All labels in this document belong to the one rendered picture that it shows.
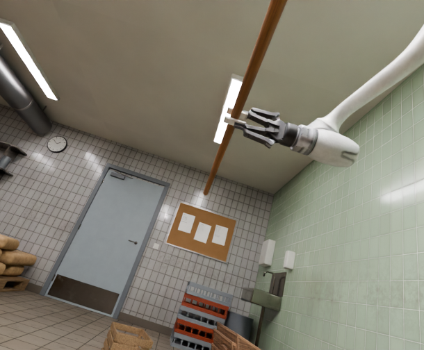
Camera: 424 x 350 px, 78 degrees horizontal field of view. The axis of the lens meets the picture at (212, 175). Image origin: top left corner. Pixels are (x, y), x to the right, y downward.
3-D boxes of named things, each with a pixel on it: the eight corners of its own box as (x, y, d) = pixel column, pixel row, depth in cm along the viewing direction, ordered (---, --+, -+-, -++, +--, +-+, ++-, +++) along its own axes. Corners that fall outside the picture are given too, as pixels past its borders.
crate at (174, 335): (217, 360, 317) (220, 346, 324) (169, 346, 315) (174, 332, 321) (211, 352, 354) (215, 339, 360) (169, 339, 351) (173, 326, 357)
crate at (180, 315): (222, 332, 328) (225, 319, 334) (176, 317, 329) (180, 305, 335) (218, 328, 364) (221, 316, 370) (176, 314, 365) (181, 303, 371)
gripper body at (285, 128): (301, 120, 84) (274, 111, 84) (297, 142, 81) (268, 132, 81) (291, 132, 91) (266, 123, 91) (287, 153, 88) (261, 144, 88)
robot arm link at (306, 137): (315, 146, 80) (297, 141, 80) (302, 160, 89) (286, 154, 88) (319, 123, 84) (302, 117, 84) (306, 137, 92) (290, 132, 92)
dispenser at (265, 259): (271, 265, 371) (276, 241, 385) (263, 263, 371) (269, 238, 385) (265, 267, 396) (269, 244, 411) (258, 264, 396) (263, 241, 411)
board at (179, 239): (226, 263, 418) (238, 219, 448) (164, 243, 417) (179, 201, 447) (226, 263, 420) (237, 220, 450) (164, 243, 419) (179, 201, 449)
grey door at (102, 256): (116, 319, 363) (169, 182, 450) (37, 294, 362) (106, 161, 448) (117, 319, 372) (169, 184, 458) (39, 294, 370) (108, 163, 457)
